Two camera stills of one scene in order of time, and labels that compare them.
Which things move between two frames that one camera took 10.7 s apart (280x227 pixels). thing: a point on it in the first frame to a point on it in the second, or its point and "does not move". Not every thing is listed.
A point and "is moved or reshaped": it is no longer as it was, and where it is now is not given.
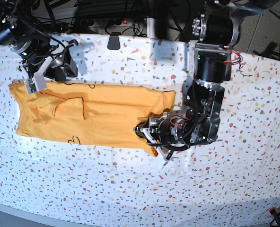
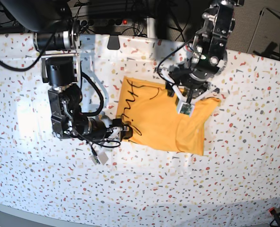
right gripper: x=162 y=131 to x=185 y=107
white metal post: x=151 y=29 does not move
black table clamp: x=114 y=42 does not move
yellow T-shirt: x=88 y=113 is moved or reshaped
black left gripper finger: x=58 y=74 to x=127 y=131
